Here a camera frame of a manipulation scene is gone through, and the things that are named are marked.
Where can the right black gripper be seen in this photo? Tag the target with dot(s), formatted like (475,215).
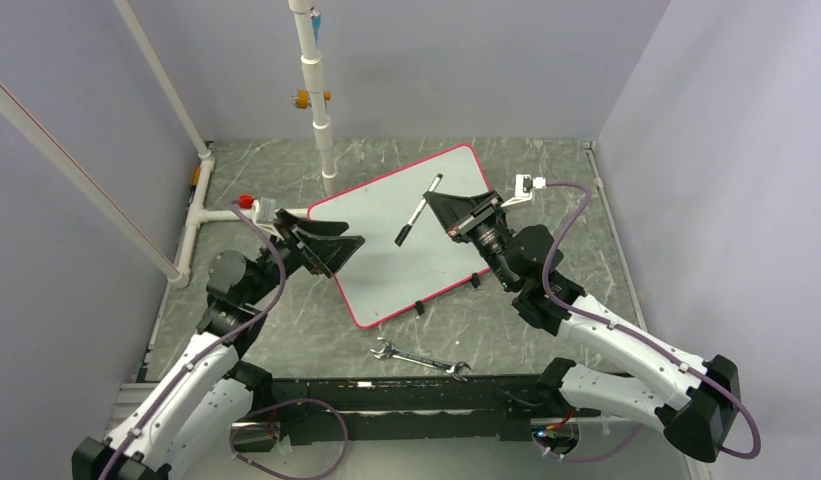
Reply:
(459,214)

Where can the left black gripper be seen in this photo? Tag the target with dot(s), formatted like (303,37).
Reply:
(330,252)

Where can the black white marker pen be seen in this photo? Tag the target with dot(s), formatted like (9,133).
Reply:
(407,227)

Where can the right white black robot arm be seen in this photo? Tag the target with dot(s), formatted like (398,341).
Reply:
(622,344)

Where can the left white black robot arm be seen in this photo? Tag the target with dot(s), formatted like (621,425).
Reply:
(185,378)

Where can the silver double ended wrench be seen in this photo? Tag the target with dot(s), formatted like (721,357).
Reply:
(387,350)

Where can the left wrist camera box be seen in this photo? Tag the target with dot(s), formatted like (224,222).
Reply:
(260,210)

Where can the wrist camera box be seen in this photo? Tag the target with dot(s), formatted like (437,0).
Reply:
(525,188)
(260,210)

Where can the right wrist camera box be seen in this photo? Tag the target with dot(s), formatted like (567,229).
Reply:
(525,188)

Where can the white pvc pipe frame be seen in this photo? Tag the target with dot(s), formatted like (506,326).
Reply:
(178,271)

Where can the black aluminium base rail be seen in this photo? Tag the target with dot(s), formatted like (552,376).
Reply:
(402,407)

